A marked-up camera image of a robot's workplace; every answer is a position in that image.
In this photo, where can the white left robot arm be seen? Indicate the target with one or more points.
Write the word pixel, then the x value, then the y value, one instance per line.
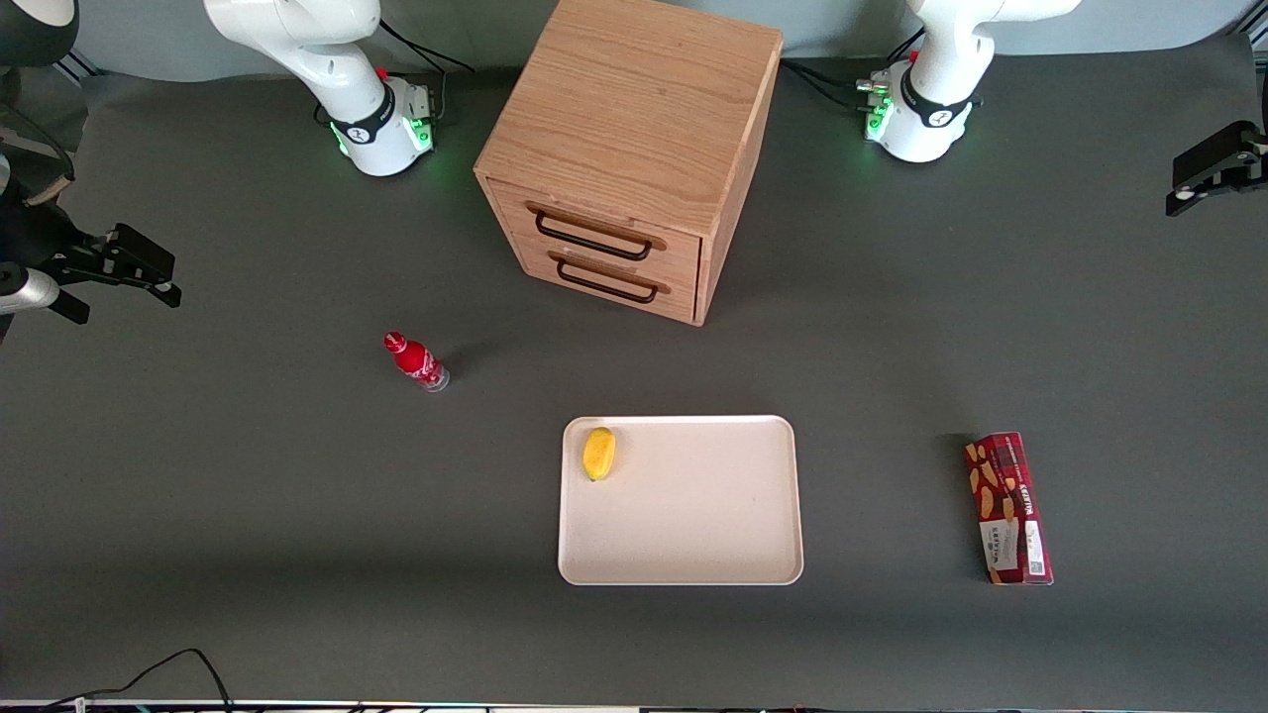
pixel 931 139

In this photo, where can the black dome lamp head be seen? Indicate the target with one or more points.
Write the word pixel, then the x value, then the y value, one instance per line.
pixel 35 35

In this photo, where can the cream plastic tray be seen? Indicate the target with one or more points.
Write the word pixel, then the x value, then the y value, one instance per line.
pixel 693 505

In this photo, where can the red cookie box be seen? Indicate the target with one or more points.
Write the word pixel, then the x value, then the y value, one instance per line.
pixel 1005 495

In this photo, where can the yellow lemon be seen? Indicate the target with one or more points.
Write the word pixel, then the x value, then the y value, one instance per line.
pixel 598 453

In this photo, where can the black clamp mount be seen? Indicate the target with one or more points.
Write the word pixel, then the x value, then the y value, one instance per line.
pixel 1214 153

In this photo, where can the wooden two-drawer cabinet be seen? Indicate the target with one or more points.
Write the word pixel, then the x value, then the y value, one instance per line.
pixel 634 99

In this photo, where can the silver metal rod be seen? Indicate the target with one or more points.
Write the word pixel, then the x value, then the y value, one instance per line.
pixel 25 289

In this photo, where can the red soda bottle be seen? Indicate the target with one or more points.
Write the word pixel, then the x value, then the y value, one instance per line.
pixel 414 358

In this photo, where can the black clamp camera stand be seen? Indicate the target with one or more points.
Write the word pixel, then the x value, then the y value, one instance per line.
pixel 129 255

